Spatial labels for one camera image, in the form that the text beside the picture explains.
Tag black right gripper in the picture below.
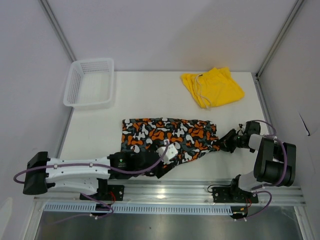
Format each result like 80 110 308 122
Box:
212 128 248 153

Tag camouflage patterned shorts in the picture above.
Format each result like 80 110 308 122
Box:
120 117 220 170

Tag yellow shorts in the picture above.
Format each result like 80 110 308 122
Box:
180 67 245 109

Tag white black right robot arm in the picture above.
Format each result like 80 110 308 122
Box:
212 120 297 203

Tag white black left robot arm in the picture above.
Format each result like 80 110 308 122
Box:
21 146 178 200

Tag white plastic basket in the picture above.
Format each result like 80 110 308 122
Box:
63 57 116 110

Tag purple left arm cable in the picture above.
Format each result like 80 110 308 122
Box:
13 139 171 223

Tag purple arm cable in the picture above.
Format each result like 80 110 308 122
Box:
13 139 171 223
233 120 288 222

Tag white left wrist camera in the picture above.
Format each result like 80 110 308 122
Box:
156 143 178 165

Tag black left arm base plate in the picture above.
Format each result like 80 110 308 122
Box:
89 184 125 202

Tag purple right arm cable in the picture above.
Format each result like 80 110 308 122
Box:
233 120 288 222

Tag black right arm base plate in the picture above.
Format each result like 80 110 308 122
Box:
207 185 259 204

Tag cream shorts drawstring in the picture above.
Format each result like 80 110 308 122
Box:
192 74 211 109

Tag white slotted cable duct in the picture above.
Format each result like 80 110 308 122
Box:
44 202 233 216

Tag aluminium corner post right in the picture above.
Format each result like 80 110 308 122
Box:
255 0 307 81

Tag aluminium corner post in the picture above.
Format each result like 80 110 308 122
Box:
255 0 307 81
38 0 76 62

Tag aluminium corner post left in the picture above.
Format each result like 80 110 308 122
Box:
38 0 76 62

